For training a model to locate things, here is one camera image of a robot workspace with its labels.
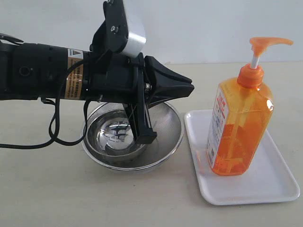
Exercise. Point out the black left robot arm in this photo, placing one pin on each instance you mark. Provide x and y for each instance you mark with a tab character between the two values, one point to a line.
50	73

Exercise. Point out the white rectangular plastic tray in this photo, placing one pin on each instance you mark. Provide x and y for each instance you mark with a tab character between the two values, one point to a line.
268	179

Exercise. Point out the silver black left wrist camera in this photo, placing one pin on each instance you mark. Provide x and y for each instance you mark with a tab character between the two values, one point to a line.
122	30

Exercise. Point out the small stainless steel bowl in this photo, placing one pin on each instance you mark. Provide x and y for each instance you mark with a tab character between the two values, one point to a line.
109	133

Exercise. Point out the orange soap pump bottle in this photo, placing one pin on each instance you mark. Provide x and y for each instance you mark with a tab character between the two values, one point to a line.
242	110

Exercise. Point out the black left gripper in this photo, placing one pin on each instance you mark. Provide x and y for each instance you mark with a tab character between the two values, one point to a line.
114	78

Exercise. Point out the steel mesh strainer basket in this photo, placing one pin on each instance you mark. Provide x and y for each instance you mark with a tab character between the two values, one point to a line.
166	121

